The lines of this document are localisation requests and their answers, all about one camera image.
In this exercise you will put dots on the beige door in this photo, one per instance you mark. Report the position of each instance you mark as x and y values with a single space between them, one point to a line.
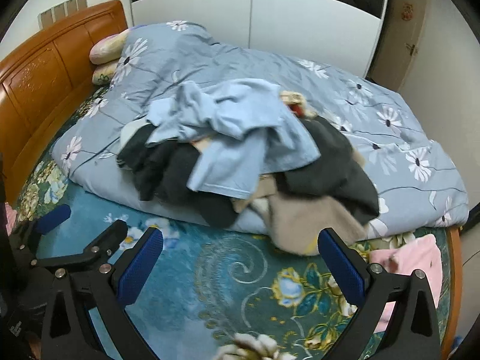
397 48

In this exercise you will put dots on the blue floral duvet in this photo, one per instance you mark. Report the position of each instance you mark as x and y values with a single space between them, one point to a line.
243 63

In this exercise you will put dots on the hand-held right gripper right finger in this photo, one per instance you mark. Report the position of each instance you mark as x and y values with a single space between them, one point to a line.
342 268

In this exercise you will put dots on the wooden bed frame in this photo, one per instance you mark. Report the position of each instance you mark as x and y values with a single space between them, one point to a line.
453 288

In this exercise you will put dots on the wooden headboard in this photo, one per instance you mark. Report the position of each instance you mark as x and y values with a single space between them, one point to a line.
37 67

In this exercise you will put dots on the white and black wardrobe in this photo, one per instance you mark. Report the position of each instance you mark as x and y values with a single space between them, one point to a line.
300 26

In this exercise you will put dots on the red door decoration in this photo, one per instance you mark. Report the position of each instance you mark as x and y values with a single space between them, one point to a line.
407 10

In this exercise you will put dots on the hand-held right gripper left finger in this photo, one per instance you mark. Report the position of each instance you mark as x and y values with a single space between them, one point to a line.
139 268

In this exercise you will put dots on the teal floral blanket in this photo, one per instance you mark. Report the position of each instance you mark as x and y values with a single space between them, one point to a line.
210 270

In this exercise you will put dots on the cream and red patterned cloth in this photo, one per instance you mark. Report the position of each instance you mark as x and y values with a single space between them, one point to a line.
296 101

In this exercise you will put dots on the beige fleece garment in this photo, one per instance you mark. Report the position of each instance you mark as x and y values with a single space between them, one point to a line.
311 217

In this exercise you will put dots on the pink garment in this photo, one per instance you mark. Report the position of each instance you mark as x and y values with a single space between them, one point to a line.
416 266

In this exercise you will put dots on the grey wall strips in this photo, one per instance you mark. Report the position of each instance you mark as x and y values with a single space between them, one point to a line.
62 11

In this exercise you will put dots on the pale floral pillow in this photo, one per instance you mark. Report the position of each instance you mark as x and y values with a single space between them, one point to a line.
105 73
107 48

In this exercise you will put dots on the black garment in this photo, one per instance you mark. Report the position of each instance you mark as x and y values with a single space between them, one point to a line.
168 172

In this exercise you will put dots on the dark grey garment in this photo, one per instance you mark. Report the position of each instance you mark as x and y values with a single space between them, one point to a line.
330 165

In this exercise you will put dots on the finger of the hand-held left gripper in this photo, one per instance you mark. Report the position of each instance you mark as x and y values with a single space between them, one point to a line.
108 237
54 218

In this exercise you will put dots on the light blue t-shirt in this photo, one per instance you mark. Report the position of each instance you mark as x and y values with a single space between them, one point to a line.
243 120

